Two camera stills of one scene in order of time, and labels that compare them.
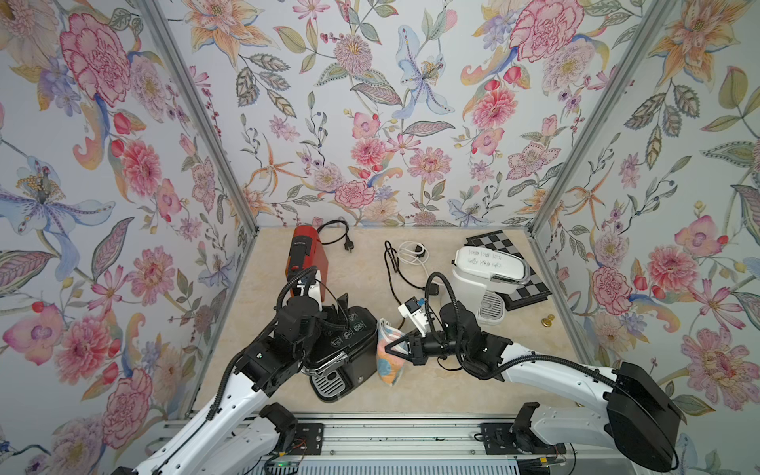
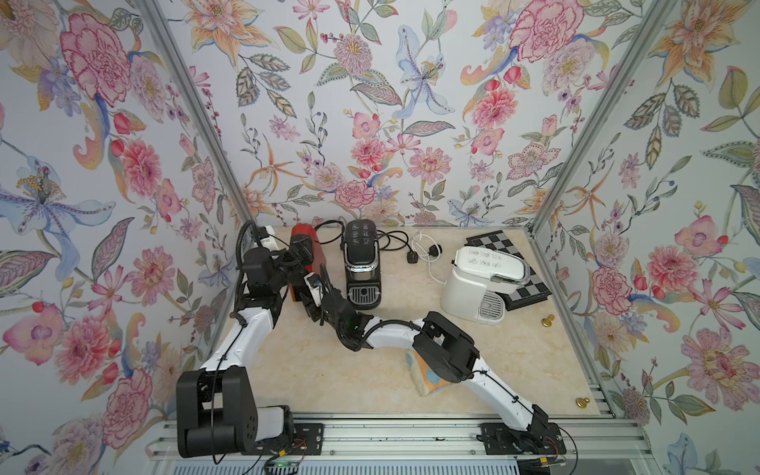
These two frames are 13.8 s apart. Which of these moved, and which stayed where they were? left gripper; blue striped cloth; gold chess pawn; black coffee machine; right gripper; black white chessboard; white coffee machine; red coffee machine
Moved: blue striped cloth; black coffee machine; left gripper; right gripper
Stayed: gold chess pawn; red coffee machine; black white chessboard; white coffee machine
